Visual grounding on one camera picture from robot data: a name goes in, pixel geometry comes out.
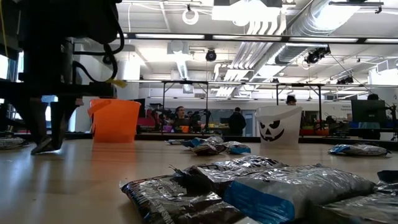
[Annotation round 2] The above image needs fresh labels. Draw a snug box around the silver air duct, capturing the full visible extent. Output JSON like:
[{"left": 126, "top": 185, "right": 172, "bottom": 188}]
[{"left": 275, "top": 0, "right": 361, "bottom": 65}]

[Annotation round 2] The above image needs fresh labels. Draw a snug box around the long linear ceiling light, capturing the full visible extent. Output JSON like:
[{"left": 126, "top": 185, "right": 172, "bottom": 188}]
[{"left": 116, "top": 32, "right": 398, "bottom": 44}]

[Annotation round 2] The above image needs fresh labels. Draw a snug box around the black aluminium table frame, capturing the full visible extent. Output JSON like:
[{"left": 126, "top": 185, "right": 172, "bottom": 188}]
[{"left": 0, "top": 132, "right": 398, "bottom": 146}]

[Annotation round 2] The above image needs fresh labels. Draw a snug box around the yellow cable tag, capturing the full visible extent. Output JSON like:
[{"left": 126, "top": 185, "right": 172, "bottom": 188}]
[{"left": 105, "top": 78, "right": 127, "bottom": 89}]

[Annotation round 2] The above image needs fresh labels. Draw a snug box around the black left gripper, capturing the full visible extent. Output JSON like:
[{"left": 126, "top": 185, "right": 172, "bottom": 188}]
[{"left": 0, "top": 40, "right": 114, "bottom": 156}]

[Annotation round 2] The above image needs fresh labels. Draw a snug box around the yellow cable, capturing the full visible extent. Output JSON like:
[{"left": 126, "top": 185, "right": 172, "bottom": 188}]
[{"left": 0, "top": 0, "right": 9, "bottom": 58}]

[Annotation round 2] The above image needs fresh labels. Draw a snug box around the orange plastic bucket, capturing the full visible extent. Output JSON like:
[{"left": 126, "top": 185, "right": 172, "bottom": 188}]
[{"left": 88, "top": 98, "right": 142, "bottom": 144}]

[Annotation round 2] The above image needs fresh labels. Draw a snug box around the white jack-o-lantern bucket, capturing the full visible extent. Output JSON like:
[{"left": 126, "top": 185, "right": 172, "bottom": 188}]
[{"left": 254, "top": 105, "right": 303, "bottom": 146}]

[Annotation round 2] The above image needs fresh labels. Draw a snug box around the large window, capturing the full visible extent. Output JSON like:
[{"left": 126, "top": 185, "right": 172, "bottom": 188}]
[{"left": 0, "top": 51, "right": 91, "bottom": 133}]

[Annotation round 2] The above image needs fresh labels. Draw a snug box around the black background rig frame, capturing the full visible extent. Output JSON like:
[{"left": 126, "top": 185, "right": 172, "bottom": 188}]
[
  {"left": 275, "top": 82, "right": 325, "bottom": 131},
  {"left": 161, "top": 80, "right": 209, "bottom": 134}
]

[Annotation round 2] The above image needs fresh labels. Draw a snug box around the black monitor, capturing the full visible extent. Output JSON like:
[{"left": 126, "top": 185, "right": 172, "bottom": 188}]
[
  {"left": 133, "top": 98, "right": 147, "bottom": 119},
  {"left": 351, "top": 99, "right": 387, "bottom": 124}
]

